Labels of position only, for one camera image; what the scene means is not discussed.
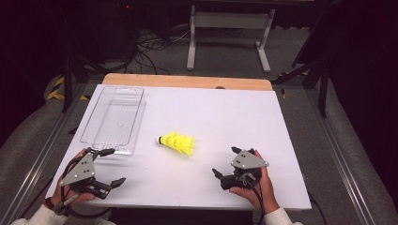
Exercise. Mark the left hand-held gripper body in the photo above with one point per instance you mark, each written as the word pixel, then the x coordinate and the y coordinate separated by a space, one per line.
pixel 80 172

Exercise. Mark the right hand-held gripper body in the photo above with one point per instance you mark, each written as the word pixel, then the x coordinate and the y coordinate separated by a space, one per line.
pixel 248 162

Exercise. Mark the person's left hand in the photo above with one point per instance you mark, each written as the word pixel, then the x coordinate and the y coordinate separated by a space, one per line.
pixel 75 197

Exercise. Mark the person's right hand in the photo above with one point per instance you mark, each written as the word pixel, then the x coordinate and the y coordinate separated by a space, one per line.
pixel 266 187

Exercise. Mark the white sheet table cover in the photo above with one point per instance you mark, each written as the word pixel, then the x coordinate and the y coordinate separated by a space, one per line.
pixel 219 118

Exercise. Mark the clear plastic container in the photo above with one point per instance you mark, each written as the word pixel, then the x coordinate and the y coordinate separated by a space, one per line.
pixel 116 118

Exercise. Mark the dark bead wristband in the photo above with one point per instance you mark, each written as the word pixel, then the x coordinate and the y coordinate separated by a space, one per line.
pixel 54 204

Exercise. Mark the black tripod stand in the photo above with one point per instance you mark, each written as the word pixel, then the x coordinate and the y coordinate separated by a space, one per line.
pixel 67 84
pixel 324 84

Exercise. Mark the yellow black floor tape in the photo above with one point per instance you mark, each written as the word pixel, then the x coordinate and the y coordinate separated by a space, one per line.
pixel 58 90

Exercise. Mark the aluminium floor rail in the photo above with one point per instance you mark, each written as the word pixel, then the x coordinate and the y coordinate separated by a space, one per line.
pixel 341 162
pixel 34 165

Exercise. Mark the white metal table frame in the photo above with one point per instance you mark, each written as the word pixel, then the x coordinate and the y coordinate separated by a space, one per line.
pixel 230 20

